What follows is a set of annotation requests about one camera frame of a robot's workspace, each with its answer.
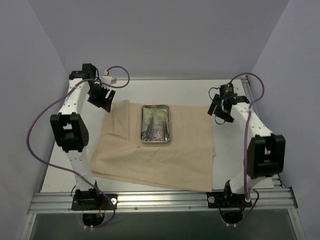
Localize green gauze packet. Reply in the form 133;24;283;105
142;107;155;125
154;109;168;125

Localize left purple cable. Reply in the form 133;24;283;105
26;65;130;228

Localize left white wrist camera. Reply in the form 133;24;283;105
100;75;117;85

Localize purple cable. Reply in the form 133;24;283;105
227;72;265;223
26;65;130;228

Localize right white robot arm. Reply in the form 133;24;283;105
207;83;286;207

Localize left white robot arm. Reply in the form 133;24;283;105
50;63;116;210

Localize beige cloth wrap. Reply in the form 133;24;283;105
89;100;215;192

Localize surgical scissors in tray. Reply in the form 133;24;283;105
141;117;154;142

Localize right side aluminium rail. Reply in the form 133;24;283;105
243;73;286;194

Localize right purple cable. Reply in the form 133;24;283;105
227;72;265;223

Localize front aluminium rail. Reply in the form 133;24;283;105
28;188;298;214

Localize green gauze packet left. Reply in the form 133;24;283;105
142;107;155;125

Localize surgical forceps in tray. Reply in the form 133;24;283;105
162;120;168;142

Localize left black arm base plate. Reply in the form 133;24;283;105
71;190;117;211

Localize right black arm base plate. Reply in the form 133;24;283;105
206;191;252;209

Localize metal instrument tray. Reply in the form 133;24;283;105
139;104;171;145

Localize aluminium rail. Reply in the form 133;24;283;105
28;188;298;214
243;73;286;194

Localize green gauze packet right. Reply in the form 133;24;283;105
154;109;168;125

